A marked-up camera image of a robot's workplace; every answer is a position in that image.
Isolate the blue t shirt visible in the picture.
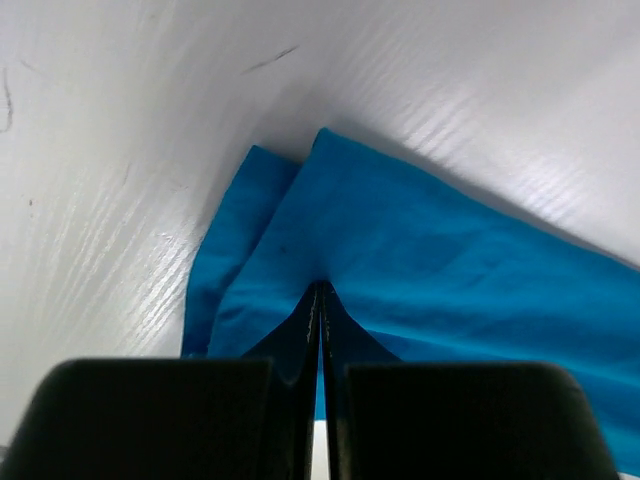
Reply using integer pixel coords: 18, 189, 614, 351
181, 129, 639, 475

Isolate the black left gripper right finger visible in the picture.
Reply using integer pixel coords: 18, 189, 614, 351
319, 282, 617, 479

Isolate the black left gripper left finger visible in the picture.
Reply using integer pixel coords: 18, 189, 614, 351
1, 285, 320, 479

